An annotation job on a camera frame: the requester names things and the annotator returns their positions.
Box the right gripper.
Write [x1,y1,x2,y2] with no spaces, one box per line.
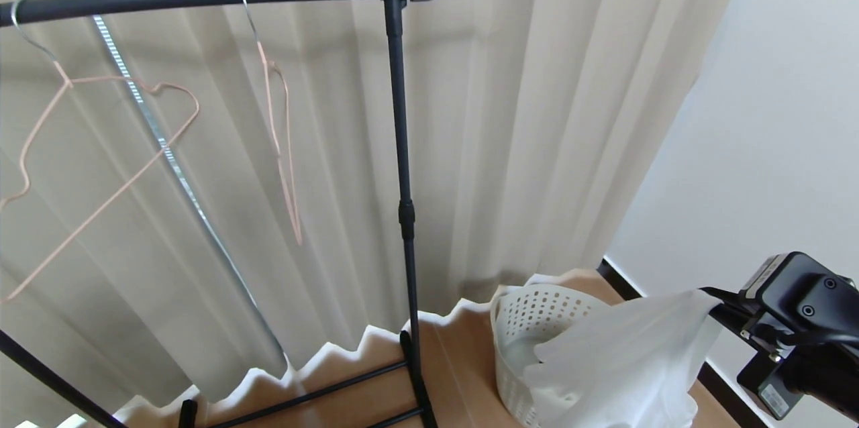
[738,252,859,348]

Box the white printed t-shirt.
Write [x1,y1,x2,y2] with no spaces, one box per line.
[503,288,724,428]

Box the white laundry basket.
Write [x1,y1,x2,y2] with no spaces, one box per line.
[489,274,615,428]

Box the black clothes rack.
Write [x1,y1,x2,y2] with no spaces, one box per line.
[0,0,597,428]

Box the pink clothes hanger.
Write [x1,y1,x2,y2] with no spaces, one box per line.
[0,0,201,305]
[238,0,304,246]

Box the beige curtain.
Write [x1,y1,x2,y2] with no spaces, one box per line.
[0,0,754,409]

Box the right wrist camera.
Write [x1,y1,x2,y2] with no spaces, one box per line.
[737,350,805,421]

